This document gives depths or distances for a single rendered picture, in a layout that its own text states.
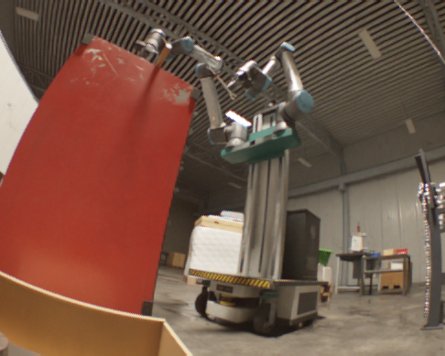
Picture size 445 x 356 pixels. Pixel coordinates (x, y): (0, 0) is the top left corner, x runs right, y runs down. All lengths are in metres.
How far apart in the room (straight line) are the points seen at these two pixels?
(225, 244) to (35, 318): 3.95
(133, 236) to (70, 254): 0.17
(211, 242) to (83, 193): 3.66
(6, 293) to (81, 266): 0.25
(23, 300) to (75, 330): 0.09
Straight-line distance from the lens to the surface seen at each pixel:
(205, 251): 4.14
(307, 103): 1.63
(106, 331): 0.39
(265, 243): 1.67
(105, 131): 0.67
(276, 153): 1.78
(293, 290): 1.40
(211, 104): 1.99
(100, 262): 0.61
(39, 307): 0.40
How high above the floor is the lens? 0.34
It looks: 23 degrees up
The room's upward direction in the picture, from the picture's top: 9 degrees clockwise
